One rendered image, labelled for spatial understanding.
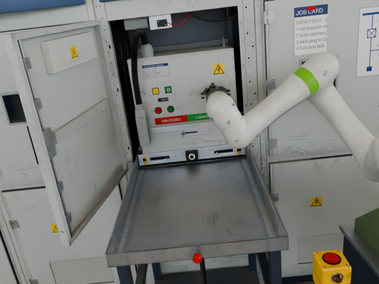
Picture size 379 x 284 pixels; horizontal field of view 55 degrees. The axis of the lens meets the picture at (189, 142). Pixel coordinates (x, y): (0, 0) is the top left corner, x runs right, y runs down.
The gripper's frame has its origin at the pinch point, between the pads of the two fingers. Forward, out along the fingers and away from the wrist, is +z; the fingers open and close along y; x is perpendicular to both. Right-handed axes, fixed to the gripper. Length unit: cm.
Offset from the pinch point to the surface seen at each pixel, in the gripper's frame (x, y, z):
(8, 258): -85, -124, 3
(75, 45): 28, -52, -22
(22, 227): -65, -109, 2
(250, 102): -10.4, 17.2, 3.6
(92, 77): 12, -52, -8
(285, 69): 4.3, 34.1, 1.6
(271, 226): -38, 12, -58
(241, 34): 21.9, 15.2, 4.2
